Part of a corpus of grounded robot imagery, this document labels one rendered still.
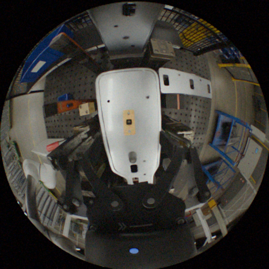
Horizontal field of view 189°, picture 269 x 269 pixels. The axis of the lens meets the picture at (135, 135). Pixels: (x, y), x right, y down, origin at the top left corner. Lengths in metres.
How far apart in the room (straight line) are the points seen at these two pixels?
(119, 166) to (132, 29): 0.48
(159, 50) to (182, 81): 0.15
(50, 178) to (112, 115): 0.73
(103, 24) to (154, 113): 0.32
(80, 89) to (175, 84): 0.59
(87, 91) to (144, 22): 0.58
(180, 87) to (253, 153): 7.74
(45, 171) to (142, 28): 0.95
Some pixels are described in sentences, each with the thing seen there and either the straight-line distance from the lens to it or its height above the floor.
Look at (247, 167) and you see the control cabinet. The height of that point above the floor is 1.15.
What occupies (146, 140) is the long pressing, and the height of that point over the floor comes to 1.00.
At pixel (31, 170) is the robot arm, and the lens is 0.84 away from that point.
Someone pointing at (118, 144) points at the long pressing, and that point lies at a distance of 0.35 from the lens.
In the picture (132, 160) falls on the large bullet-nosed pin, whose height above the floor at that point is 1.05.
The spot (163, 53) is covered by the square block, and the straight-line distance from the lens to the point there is 0.32.
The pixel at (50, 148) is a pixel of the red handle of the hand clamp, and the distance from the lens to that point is 0.31.
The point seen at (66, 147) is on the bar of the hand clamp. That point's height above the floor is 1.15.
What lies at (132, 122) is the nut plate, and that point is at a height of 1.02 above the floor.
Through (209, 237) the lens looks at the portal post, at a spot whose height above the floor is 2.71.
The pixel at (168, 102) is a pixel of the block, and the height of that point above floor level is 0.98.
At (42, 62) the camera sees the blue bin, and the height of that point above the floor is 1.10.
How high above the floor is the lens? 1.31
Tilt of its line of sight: 68 degrees down
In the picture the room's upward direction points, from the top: 169 degrees clockwise
